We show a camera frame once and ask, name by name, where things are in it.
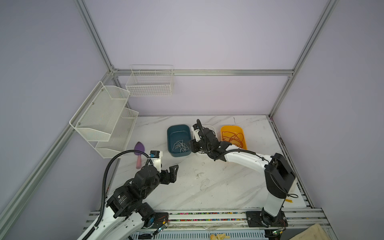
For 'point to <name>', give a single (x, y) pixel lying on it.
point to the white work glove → (289, 200)
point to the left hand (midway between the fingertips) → (169, 167)
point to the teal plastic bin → (176, 132)
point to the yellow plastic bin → (236, 129)
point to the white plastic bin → (199, 152)
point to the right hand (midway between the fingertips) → (188, 142)
